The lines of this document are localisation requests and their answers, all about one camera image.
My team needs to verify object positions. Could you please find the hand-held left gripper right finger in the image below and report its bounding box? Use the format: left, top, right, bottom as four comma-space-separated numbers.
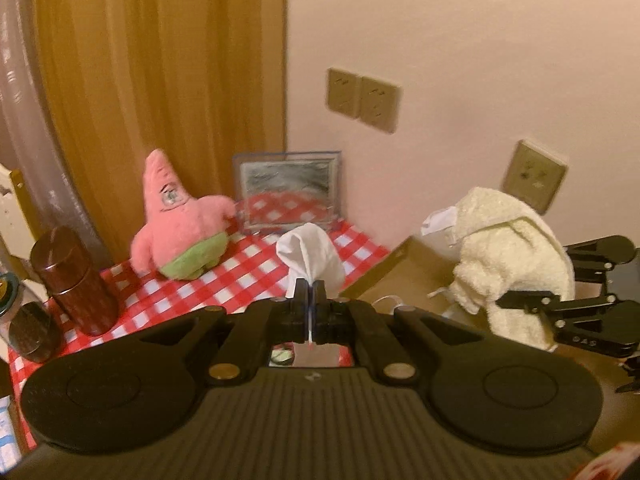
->
311, 280, 508, 386

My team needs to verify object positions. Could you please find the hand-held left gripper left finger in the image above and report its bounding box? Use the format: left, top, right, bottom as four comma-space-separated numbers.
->
122, 279, 312, 387

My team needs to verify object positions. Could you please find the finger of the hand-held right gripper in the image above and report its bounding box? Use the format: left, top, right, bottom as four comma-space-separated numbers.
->
496, 290, 640, 359
562, 235, 640, 286

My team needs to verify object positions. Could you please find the white tissue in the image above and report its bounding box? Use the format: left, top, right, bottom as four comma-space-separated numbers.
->
276, 223, 346, 297

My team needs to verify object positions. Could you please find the cardboard box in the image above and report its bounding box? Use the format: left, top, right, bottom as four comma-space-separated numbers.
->
340, 235, 640, 461

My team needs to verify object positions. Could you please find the white terry towel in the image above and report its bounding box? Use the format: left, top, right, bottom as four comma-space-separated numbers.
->
452, 186, 576, 353

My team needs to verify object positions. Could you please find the red checkered tablecloth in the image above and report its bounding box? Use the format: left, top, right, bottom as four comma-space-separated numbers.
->
7, 192, 391, 451

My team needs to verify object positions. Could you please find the small framed mirror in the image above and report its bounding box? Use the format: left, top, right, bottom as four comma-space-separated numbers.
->
232, 149, 346, 233

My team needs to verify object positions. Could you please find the pink starfish plush toy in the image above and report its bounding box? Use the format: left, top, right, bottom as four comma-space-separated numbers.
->
131, 148, 236, 281

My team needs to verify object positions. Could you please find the brown cylindrical canister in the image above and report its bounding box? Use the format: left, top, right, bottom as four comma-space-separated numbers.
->
30, 226, 118, 336

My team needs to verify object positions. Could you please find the glass jar with dark lid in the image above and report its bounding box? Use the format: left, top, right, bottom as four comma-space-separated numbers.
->
0, 260, 62, 363

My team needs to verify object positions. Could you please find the tan curtain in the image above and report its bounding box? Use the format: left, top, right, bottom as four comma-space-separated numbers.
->
30, 0, 288, 266

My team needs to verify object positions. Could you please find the white wooden holder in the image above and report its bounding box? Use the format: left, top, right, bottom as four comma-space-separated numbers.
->
0, 162, 33, 261

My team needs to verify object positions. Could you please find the blue checkered cloth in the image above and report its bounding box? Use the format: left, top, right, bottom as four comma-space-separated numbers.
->
0, 395, 23, 466

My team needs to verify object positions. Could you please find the sheer grey curtain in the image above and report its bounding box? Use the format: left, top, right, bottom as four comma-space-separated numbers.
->
0, 0, 108, 266

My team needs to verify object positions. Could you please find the large wall outlet plate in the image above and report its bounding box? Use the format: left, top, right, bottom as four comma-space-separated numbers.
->
501, 139, 569, 215

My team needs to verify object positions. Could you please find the small wall outlet plate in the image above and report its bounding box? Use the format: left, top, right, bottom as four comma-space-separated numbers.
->
326, 67, 362, 120
359, 76, 402, 134

